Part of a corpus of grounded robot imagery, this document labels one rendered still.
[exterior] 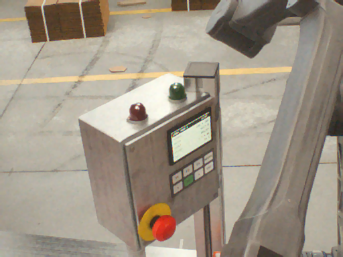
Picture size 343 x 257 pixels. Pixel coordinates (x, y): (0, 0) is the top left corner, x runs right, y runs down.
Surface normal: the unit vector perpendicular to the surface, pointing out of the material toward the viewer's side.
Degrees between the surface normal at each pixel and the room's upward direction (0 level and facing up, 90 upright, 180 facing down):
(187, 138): 90
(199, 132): 90
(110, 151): 90
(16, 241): 0
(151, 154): 90
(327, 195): 0
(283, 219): 48
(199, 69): 0
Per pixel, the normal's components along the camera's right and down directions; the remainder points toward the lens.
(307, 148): 0.36, -0.26
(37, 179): -0.08, -0.84
